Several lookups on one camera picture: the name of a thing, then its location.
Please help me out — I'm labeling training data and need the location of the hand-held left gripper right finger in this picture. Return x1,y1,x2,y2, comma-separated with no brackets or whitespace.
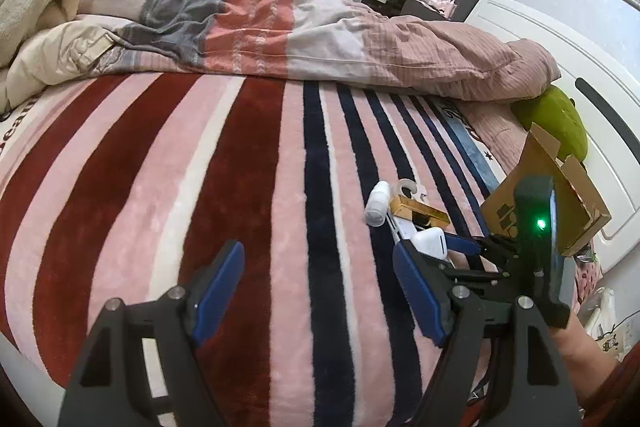
392,240,584,427

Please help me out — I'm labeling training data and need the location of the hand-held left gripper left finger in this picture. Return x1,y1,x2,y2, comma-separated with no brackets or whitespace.
57,240,246,427

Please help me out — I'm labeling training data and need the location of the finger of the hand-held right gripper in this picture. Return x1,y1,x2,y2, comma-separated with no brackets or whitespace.
444,234,517,269
440,268,516,308

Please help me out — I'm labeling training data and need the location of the white earbuds case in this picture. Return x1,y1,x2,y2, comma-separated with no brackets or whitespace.
411,227,452,262

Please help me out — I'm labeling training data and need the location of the person's right forearm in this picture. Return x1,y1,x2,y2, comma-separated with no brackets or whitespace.
549,317,627,410

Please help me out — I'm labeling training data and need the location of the pink floral cloth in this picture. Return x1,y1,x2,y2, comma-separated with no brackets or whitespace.
572,247,603,308

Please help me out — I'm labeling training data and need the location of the gold rectangular box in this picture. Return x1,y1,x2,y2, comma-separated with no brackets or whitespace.
389,196,451,230

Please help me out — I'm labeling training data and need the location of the brown cardboard box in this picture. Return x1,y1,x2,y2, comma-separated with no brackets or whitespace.
480,123,612,257

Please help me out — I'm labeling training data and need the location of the white flat strip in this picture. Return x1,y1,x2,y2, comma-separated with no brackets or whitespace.
385,213,417,248

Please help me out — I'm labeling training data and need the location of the clear tape dispenser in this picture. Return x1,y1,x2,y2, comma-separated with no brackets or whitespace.
396,179,427,204

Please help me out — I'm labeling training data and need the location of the red pink striped blanket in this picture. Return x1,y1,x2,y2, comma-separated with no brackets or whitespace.
0,72,507,410

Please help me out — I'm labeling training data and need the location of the white plastic bottle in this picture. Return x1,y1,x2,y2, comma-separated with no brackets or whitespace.
363,181,391,227

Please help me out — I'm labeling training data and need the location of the white printed bag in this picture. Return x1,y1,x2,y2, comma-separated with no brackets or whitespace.
585,287,638,360

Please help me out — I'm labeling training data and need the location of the pink ribbed pillow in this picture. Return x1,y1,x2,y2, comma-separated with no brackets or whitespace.
465,99,532,172

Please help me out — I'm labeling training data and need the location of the green plush toy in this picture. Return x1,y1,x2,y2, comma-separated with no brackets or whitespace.
511,86,589,162

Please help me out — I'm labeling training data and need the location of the person's red clothing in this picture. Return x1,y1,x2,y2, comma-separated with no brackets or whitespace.
582,347,640,427

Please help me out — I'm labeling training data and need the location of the white bed headboard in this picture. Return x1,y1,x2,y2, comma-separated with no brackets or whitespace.
465,0,640,274

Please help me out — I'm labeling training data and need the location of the pink grey patchwork quilt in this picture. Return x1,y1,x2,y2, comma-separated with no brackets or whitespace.
75,0,562,102

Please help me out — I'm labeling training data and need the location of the beige comforter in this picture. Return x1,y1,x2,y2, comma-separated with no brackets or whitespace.
0,14,128,110

